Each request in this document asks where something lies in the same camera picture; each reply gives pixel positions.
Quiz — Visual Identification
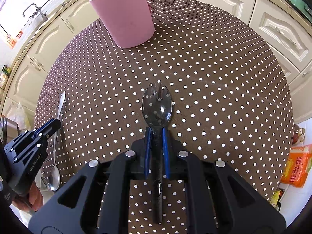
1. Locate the black plastic spork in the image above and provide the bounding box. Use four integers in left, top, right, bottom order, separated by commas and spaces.
142, 82, 172, 224

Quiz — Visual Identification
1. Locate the silver metal spoon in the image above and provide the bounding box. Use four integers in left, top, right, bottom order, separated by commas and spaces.
46, 91, 67, 192

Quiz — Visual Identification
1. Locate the kitchen faucet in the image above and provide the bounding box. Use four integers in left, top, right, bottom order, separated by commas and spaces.
23, 3, 49, 22

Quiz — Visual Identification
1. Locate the person's left hand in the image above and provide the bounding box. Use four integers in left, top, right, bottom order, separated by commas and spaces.
12, 182, 43, 212

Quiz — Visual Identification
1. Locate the brown polka dot tablecloth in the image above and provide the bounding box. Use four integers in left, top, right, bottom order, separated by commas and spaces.
29, 0, 293, 233

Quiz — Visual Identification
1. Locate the pink utensil holder cup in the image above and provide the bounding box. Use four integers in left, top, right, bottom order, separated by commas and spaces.
89, 0, 155, 48

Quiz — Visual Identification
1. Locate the orange rice bag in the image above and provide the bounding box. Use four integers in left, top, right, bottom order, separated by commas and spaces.
281, 144, 311, 188

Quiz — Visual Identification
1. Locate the cooking oil jug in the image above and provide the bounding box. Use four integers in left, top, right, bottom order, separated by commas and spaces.
292, 124, 306, 145

